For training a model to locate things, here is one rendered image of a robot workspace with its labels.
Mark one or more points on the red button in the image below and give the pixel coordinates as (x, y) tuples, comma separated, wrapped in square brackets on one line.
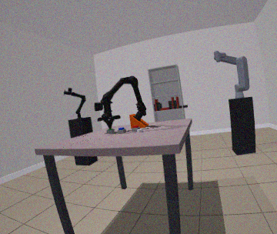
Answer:
[(135, 127)]

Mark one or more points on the blue button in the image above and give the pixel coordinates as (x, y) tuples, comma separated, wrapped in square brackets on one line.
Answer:
[(121, 130)]

